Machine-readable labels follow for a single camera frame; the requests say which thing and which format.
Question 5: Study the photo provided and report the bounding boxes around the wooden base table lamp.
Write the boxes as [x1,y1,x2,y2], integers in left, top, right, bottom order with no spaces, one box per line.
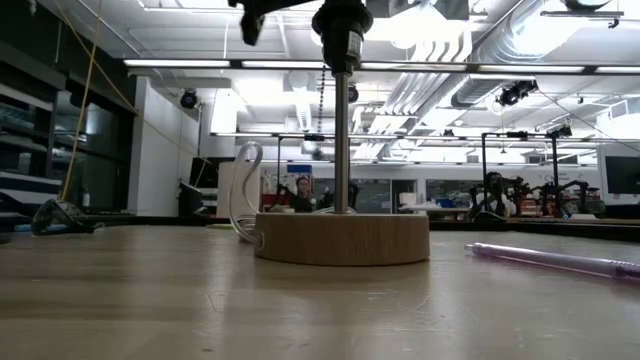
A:
[253,0,431,267]

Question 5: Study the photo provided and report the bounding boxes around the black computer monitor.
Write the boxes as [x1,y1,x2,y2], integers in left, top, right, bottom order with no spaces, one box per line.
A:
[604,155,640,196]
[188,156,236,191]

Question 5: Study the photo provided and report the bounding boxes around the person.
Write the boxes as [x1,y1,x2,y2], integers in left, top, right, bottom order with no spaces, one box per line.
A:
[291,174,317,214]

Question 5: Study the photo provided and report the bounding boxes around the black waste bin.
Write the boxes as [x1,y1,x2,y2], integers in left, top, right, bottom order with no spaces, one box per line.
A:
[178,181,205,218]

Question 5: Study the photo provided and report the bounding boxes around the clear safety glasses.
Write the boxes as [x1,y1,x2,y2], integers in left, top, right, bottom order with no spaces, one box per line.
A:
[30,198,104,237]

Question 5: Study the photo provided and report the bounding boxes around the black background robot rig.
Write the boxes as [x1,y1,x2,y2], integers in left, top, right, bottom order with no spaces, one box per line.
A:
[469,129,609,221]

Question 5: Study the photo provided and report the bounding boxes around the translucent light purple pen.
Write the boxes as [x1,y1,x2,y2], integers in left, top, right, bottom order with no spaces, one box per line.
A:
[464,241,640,282]

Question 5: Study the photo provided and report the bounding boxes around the yellow cable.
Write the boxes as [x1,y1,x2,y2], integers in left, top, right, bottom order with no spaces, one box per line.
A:
[52,0,144,202]

